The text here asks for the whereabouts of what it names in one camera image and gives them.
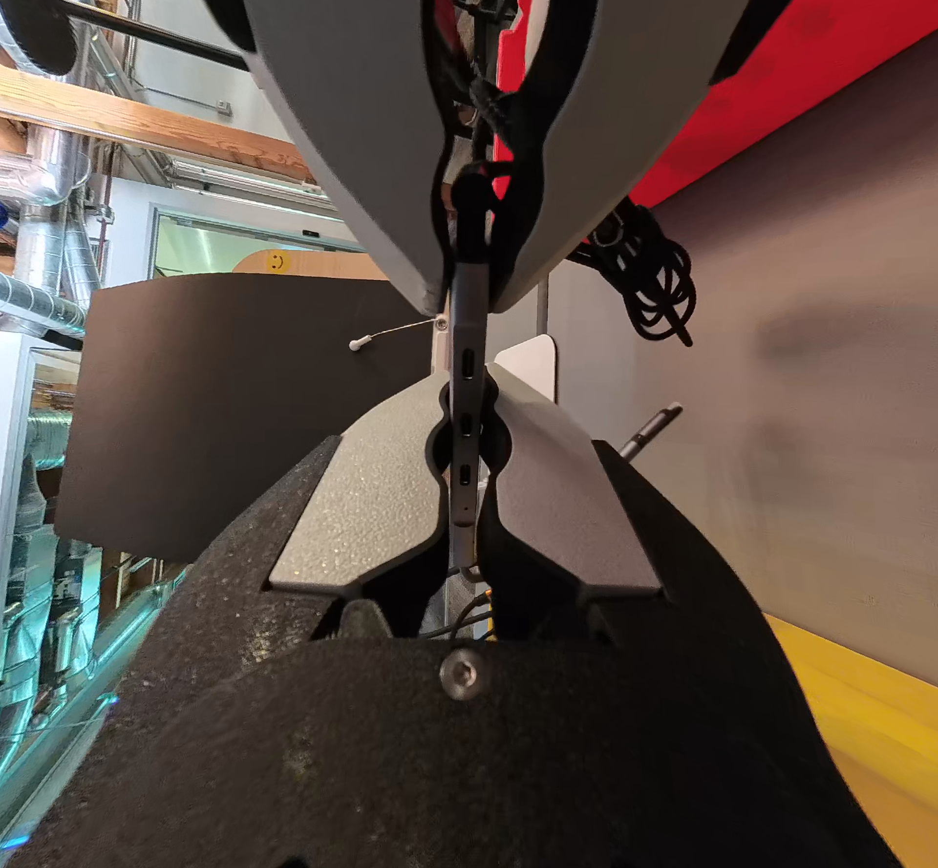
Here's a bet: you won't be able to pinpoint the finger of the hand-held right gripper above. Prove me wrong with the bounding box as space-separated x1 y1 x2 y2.
485 0 785 314
220 0 455 317

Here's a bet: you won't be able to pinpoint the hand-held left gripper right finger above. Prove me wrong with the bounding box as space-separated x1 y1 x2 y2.
476 362 664 598

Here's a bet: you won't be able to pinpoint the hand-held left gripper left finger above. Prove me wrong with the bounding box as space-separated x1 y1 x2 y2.
267 373 451 594

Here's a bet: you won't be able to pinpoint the red plastic bin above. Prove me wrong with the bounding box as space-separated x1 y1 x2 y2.
436 0 938 210

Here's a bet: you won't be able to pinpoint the black braided usb-c cable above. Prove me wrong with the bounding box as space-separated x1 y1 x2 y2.
440 0 697 349

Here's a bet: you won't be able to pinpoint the grey usb hub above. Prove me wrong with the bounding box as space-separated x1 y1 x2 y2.
443 260 490 569

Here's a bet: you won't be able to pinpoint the yellow plastic bin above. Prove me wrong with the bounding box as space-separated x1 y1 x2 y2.
762 612 938 868

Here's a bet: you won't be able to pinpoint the white metal tablet stand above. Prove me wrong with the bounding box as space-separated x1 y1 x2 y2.
431 282 559 407

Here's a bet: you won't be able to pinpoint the wooden ceiling beam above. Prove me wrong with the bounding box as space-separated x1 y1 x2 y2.
0 65 316 184

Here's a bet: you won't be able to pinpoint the black disc on black rod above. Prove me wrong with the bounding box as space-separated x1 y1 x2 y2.
0 0 250 74

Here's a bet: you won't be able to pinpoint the glass door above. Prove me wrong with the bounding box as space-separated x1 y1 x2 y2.
150 203 367 279

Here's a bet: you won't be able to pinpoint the silver ventilation ducts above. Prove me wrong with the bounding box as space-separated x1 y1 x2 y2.
0 0 148 341

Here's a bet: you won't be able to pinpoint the white tip wire lanyard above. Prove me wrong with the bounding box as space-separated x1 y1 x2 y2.
349 318 441 352

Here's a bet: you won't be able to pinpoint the black board with wooden frame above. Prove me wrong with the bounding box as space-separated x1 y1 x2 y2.
55 249 441 565

